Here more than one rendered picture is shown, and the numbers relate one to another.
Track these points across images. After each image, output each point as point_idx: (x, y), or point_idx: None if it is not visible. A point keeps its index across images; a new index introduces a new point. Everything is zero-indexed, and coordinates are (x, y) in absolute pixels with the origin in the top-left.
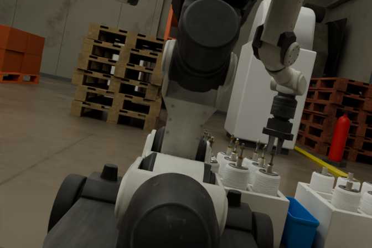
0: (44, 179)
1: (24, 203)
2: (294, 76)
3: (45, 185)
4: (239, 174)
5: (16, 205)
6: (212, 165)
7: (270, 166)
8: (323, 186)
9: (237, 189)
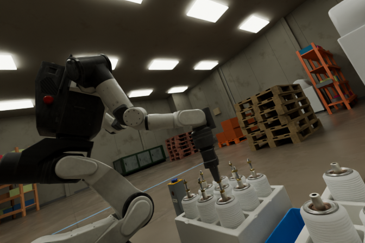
0: (171, 215)
1: (138, 238)
2: (175, 117)
3: (165, 221)
4: (199, 208)
5: (134, 240)
6: (184, 203)
7: (220, 194)
8: (338, 192)
9: (202, 222)
